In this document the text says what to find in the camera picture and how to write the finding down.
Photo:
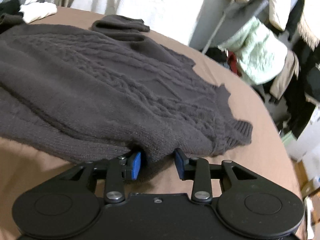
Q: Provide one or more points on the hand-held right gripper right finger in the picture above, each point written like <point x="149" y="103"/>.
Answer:
<point x="178" y="165"/>

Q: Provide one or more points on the white folded garment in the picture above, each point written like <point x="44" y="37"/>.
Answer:
<point x="37" y="11"/>

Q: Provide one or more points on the pile of dark clothes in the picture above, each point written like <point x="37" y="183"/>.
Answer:
<point x="220" y="57"/>

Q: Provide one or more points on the beige hanging trousers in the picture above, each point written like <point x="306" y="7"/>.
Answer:
<point x="285" y="75"/>

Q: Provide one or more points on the black folded garment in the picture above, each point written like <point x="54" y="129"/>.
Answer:
<point x="10" y="7"/>

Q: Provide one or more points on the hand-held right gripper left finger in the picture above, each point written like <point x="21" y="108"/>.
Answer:
<point x="136" y="166"/>

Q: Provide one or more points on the white bent pole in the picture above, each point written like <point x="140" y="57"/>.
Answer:
<point x="216" y="30"/>

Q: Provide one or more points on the white storage box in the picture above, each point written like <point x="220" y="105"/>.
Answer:
<point x="307" y="135"/>

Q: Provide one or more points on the black hanging clothes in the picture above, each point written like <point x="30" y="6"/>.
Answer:
<point x="302" y="85"/>

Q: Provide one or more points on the cream padded jacket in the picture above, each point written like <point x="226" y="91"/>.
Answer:
<point x="277" y="5"/>

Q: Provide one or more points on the light green garment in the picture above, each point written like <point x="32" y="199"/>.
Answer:
<point x="257" y="52"/>

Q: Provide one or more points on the cream fringed scarf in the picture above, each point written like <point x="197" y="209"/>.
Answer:
<point x="310" y="30"/>

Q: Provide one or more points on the white fleece blanket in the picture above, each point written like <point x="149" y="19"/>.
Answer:
<point x="150" y="10"/>

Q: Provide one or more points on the dark brown knit sweater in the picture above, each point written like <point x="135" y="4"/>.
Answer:
<point x="100" y="80"/>

